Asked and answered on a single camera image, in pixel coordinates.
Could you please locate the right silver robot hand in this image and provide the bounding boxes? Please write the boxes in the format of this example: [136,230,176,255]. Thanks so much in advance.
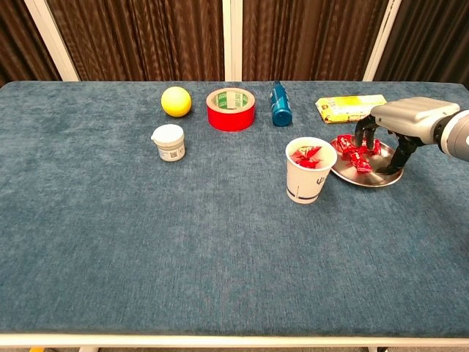
[353,97,461,175]

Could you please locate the metal bowl of red candies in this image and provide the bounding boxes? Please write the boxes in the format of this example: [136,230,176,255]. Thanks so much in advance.
[329,133,405,188]

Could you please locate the white paper cup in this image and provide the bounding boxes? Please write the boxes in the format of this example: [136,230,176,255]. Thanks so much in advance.
[285,136,339,205]

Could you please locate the yellow snack box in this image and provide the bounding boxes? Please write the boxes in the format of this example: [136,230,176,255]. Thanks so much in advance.
[314,94,388,125]

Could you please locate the brown pleated curtain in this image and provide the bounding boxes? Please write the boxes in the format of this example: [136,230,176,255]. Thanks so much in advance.
[373,0,469,84]
[241,0,392,82]
[0,0,62,88]
[47,0,225,82]

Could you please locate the blue spray bottle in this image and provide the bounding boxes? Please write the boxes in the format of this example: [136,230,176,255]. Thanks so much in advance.
[270,81,294,127]

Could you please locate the red tape roll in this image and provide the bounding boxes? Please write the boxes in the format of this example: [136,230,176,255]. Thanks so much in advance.
[205,87,256,133]

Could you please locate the yellow ball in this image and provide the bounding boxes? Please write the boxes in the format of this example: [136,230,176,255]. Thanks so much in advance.
[160,86,193,118]

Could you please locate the small white jar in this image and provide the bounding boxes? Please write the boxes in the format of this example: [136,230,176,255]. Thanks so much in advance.
[150,123,186,163]

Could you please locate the blue fabric table cover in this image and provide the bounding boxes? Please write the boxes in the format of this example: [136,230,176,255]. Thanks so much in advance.
[0,80,469,338]

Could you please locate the white partition post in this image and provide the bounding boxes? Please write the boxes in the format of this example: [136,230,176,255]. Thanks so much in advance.
[23,0,81,82]
[362,0,403,82]
[221,0,243,82]

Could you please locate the white table frame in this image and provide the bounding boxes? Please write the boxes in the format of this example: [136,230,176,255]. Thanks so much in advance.
[0,332,469,352]

